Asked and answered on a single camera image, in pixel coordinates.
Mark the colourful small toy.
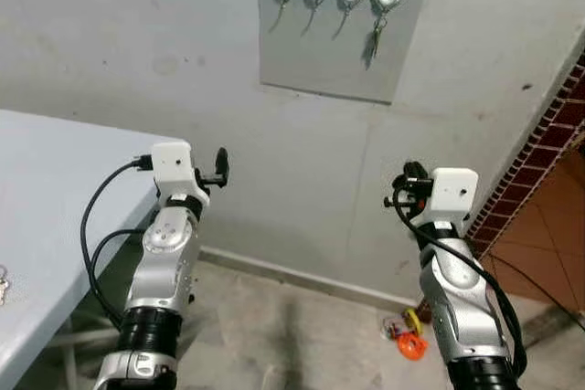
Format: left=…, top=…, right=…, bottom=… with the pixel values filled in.
left=381, top=310, right=423, bottom=340

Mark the grey skirting board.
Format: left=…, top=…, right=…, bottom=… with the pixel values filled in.
left=197, top=246, right=431, bottom=314

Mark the white folding table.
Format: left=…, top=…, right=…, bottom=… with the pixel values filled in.
left=0, top=109, right=197, bottom=390

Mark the orange plastic toy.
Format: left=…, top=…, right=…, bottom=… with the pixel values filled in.
left=396, top=332, right=430, bottom=361

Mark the dark metal key bunch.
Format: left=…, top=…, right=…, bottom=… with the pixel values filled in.
left=364, top=12, right=389, bottom=69

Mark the silver key bunch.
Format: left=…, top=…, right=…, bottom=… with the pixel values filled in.
left=0, top=265, right=12, bottom=307

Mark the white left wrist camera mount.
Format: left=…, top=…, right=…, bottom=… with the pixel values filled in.
left=150, top=141, right=212, bottom=209

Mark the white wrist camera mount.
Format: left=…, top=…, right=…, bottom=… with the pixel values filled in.
left=150, top=141, right=212, bottom=209
left=421, top=167, right=480, bottom=227

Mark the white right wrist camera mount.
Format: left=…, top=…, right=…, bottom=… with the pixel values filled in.
left=421, top=167, right=480, bottom=227

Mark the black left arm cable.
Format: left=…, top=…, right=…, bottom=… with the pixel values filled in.
left=80, top=156, right=154, bottom=329

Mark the grey wall board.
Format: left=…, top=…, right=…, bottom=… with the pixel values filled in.
left=255, top=0, right=438, bottom=105

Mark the red brick tile wall strip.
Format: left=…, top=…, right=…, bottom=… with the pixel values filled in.
left=465, top=50, right=585, bottom=259

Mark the thin black floor cable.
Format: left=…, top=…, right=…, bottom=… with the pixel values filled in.
left=496, top=256, right=585, bottom=329

